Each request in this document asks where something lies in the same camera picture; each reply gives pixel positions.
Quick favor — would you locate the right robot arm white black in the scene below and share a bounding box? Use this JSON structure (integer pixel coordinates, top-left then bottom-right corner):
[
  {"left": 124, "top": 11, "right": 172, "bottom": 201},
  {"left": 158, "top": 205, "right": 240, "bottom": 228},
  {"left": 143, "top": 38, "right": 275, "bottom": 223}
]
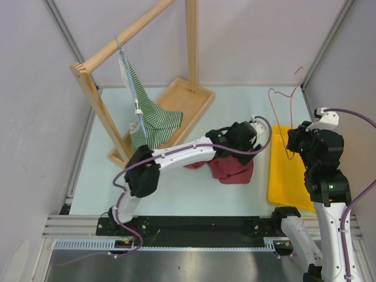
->
[{"left": 271, "top": 121, "right": 362, "bottom": 281}]

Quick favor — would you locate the pink wire hanger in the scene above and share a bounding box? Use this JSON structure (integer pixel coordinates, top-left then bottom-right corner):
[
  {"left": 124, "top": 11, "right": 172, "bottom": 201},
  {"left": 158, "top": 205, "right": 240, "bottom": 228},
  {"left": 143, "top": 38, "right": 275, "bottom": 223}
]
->
[{"left": 267, "top": 67, "right": 305, "bottom": 160}]

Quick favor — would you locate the white cable duct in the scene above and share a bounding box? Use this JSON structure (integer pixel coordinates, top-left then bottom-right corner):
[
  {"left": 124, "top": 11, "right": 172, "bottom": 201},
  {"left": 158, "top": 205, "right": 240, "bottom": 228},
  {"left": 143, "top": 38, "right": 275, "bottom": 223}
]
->
[{"left": 53, "top": 238, "right": 275, "bottom": 252}]

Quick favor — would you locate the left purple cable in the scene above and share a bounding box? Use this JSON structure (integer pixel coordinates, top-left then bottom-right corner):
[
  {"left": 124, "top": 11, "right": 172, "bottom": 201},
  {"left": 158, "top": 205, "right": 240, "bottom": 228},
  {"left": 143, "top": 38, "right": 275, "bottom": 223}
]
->
[{"left": 113, "top": 115, "right": 273, "bottom": 253}]

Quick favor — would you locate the yellow plastic tray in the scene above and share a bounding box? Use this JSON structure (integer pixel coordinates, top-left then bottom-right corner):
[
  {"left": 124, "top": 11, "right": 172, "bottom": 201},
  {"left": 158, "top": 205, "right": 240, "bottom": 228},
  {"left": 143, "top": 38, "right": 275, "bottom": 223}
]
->
[{"left": 267, "top": 125, "right": 314, "bottom": 212}]

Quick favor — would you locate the green striped garment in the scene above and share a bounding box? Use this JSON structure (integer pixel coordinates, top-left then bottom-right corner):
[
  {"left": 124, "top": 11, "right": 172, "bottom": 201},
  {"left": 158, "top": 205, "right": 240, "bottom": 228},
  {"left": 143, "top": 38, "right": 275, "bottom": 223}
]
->
[{"left": 128, "top": 61, "right": 183, "bottom": 149}]

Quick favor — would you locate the wooden clothes rack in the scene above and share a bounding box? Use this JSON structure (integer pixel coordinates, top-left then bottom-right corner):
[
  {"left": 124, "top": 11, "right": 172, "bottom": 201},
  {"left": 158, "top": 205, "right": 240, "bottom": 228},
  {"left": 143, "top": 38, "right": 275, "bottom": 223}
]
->
[{"left": 69, "top": 0, "right": 216, "bottom": 168}]

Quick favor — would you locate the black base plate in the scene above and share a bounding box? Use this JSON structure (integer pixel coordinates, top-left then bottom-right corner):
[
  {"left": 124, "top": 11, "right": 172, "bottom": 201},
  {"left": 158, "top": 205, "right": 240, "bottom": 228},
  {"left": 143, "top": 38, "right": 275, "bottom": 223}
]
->
[{"left": 96, "top": 216, "right": 285, "bottom": 249}]

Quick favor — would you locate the blue hanger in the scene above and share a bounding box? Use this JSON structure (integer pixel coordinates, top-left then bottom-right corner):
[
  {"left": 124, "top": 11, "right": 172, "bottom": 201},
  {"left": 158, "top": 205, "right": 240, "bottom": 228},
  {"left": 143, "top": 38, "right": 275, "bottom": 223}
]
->
[{"left": 115, "top": 35, "right": 147, "bottom": 137}]

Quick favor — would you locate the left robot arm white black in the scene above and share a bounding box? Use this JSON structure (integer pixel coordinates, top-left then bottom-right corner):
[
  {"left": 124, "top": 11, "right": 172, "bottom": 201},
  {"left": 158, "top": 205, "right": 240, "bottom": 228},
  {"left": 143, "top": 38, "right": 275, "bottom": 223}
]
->
[{"left": 109, "top": 120, "right": 266, "bottom": 235}]

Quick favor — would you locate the red tank top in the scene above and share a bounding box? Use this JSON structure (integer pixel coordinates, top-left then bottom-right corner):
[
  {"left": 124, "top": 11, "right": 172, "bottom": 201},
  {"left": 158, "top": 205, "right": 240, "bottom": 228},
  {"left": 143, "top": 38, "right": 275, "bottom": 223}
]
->
[{"left": 185, "top": 156, "right": 254, "bottom": 184}]

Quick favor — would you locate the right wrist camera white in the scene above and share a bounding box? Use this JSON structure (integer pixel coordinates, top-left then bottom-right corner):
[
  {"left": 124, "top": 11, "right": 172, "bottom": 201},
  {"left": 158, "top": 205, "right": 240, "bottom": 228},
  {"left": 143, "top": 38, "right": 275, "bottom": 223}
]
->
[{"left": 306, "top": 107, "right": 339, "bottom": 132}]

